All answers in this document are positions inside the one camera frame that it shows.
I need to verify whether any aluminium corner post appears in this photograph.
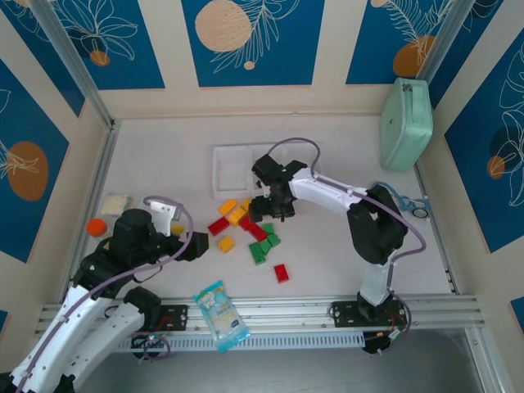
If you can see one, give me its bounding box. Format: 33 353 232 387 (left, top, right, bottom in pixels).
415 0 480 83
28 0 118 130

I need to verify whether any long aluminium base rail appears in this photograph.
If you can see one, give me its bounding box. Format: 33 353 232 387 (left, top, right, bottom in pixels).
34 294 480 335

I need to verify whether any white gauze bag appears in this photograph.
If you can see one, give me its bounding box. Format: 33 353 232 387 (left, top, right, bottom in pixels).
100 192 134 217

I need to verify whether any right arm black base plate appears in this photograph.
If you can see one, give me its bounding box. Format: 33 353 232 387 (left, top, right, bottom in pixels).
330 300 394 328

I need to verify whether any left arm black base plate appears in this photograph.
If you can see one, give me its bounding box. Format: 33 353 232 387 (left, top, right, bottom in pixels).
155 305 189 332

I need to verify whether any mint green zip case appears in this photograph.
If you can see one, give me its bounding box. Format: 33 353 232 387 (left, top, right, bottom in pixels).
380 77 434 173

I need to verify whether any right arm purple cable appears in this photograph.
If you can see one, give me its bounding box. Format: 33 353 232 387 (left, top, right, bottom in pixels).
268 137 427 357

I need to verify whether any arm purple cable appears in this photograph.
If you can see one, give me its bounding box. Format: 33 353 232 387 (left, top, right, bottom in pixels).
268 137 427 357
11 196 196 393

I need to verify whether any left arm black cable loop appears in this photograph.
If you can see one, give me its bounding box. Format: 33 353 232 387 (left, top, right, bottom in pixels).
130 264 163 284

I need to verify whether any blue stethoscope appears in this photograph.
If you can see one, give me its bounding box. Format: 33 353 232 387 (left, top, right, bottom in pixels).
374 181 431 222

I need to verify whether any grey slotted cable duct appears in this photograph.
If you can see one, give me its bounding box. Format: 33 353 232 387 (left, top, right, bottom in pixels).
52 331 365 354

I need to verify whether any aluminium side rail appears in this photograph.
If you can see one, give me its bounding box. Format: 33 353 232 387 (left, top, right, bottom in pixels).
61 118 120 304
413 163 459 295

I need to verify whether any base wire bundle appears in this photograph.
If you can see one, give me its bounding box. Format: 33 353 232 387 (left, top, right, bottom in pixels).
363 298 413 358
129 332 171 362

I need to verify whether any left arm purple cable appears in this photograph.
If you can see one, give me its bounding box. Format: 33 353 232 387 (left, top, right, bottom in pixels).
11 196 196 393

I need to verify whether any light blue wipes packet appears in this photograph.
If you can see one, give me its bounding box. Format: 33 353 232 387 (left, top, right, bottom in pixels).
192 280 251 355

